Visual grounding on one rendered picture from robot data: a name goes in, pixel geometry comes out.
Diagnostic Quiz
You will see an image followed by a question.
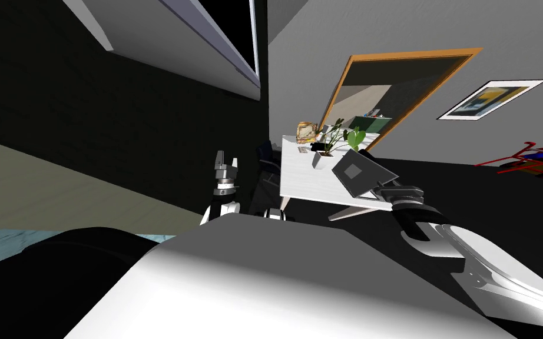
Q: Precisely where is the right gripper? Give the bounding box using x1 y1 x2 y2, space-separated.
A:
331 149 400 199

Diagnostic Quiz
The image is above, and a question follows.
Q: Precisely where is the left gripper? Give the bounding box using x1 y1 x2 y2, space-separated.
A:
214 150 239 184

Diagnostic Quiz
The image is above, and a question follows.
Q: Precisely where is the green plant in white pot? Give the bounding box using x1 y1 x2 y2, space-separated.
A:
311 117 367 171

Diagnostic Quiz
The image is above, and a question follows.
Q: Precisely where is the black office chair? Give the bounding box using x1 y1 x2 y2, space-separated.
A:
252 140 283 215

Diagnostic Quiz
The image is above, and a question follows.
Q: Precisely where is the white table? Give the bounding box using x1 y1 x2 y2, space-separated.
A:
279 135 395 222

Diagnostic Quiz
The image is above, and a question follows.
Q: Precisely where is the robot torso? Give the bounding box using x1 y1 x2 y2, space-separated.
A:
63 207 518 339

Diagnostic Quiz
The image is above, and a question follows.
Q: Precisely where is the framed yellow and blue picture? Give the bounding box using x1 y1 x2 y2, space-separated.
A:
436 79 543 121

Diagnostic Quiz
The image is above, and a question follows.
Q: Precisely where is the red frame cart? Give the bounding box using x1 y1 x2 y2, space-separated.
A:
474 140 543 181

